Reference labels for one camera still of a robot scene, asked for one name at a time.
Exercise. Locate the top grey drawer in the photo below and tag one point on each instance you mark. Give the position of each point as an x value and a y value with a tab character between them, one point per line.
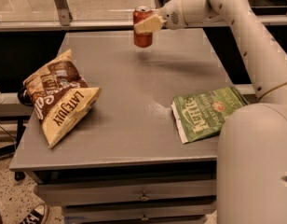
91	193

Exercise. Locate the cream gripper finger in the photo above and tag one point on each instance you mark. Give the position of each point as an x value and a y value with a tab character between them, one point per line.
151	24

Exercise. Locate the grey drawer cabinet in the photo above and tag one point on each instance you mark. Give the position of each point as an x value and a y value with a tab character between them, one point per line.
130	135

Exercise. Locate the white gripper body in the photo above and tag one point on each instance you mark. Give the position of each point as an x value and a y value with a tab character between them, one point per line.
171	15

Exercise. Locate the black and white sneaker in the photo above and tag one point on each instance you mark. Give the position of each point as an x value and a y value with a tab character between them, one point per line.
39	215

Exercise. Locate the brown Late July chip bag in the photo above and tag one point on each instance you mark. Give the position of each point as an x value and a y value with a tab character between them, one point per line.
60	96

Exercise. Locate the green kettle chip bag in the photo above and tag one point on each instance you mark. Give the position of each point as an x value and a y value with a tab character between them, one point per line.
202	115

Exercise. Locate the red coke can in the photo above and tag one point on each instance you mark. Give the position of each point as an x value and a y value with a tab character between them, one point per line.
142	38

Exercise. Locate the grey drawer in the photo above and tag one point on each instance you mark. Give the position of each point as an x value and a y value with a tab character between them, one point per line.
139	213
91	193

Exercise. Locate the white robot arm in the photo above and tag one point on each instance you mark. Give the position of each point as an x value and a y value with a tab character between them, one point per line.
252	147

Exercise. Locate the metal railing with glass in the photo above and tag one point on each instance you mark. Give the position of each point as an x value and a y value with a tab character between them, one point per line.
69	15

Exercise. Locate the black chair frame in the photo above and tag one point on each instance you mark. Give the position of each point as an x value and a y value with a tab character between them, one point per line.
14	107

